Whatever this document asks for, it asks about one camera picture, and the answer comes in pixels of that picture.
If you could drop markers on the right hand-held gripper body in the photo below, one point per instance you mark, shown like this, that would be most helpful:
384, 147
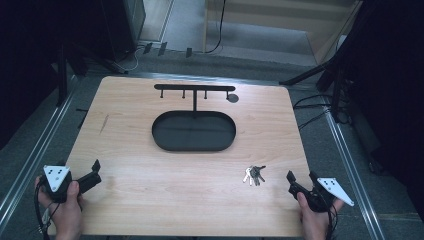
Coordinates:
320, 196

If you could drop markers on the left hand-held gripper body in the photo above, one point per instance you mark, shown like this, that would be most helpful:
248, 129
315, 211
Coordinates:
56, 176

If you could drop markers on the bunch of silver keys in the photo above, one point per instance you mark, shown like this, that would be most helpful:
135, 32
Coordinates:
254, 175

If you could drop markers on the black key rack with tray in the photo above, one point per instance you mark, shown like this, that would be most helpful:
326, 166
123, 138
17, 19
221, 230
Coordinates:
194, 131

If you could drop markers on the person's right hand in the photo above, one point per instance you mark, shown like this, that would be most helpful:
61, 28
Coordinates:
315, 221

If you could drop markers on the person's left hand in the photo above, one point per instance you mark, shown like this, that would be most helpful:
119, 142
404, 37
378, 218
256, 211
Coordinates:
68, 213

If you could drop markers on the black metal stand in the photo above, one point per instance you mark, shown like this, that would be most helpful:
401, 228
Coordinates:
335, 86

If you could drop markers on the dark round tag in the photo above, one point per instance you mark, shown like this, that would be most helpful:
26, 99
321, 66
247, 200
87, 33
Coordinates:
233, 98

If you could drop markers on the dark cabinet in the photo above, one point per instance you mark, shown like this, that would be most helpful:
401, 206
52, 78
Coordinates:
128, 23

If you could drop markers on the metal floor rail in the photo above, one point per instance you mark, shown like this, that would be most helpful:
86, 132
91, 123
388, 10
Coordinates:
31, 160
353, 173

